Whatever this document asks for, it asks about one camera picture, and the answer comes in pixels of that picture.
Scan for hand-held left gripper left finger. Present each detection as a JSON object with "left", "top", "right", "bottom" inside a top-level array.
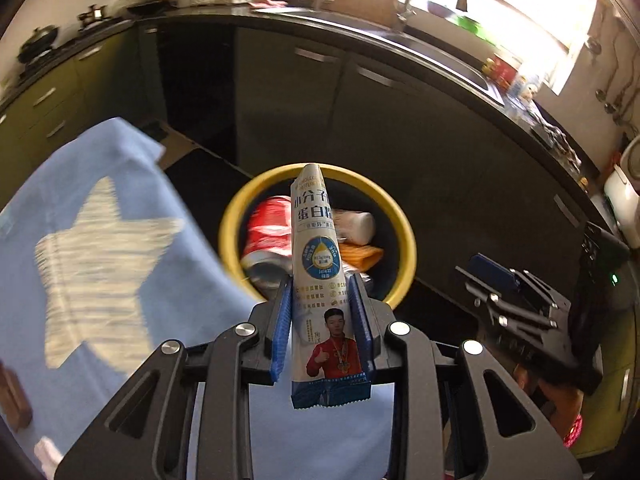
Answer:
[{"left": 54, "top": 276, "right": 294, "bottom": 480}]

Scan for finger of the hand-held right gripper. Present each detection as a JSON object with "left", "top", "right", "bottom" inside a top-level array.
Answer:
[
  {"left": 455, "top": 253, "right": 571, "bottom": 311},
  {"left": 465, "top": 285, "right": 561, "bottom": 332}
]

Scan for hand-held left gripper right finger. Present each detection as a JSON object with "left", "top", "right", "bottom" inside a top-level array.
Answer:
[{"left": 349, "top": 274, "right": 583, "bottom": 480}]

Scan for white and blue sachet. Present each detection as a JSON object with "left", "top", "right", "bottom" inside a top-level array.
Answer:
[{"left": 290, "top": 162, "right": 373, "bottom": 409}]

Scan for yellow rimmed blue bin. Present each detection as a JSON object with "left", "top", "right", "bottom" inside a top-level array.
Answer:
[{"left": 220, "top": 162, "right": 417, "bottom": 310}]

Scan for person's right forearm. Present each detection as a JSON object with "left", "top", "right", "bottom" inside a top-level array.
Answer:
[{"left": 512, "top": 365, "right": 586, "bottom": 448}]

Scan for orange wrapper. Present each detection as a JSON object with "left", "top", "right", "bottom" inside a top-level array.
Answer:
[{"left": 340, "top": 242, "right": 385, "bottom": 273}]

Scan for red soda can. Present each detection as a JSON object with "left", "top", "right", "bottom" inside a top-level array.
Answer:
[{"left": 241, "top": 196, "right": 296, "bottom": 288}]

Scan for white paper cup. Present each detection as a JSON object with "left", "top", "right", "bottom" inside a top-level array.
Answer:
[{"left": 332, "top": 208, "right": 377, "bottom": 246}]

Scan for white rice cooker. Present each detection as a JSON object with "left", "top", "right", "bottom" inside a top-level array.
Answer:
[{"left": 602, "top": 137, "right": 640, "bottom": 248}]

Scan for steel sink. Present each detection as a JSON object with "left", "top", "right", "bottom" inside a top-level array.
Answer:
[{"left": 400, "top": 30, "right": 506, "bottom": 106}]

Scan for red box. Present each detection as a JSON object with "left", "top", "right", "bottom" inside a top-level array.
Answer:
[{"left": 482, "top": 52, "right": 521, "bottom": 86}]

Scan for hanging metal utensils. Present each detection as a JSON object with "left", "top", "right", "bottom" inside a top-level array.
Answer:
[{"left": 595, "top": 35, "right": 632, "bottom": 126}]

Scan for green base cabinets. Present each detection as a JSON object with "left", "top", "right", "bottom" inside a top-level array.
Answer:
[{"left": 0, "top": 20, "right": 640, "bottom": 461}]

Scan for light blue star blanket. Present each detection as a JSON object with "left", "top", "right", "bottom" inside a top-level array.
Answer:
[{"left": 0, "top": 117, "right": 396, "bottom": 480}]

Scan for brown wooden piece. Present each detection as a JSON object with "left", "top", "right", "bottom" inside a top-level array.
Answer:
[{"left": 0, "top": 360, "right": 33, "bottom": 431}]

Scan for black wok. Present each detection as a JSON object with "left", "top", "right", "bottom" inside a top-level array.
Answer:
[{"left": 17, "top": 25, "right": 61, "bottom": 61}]

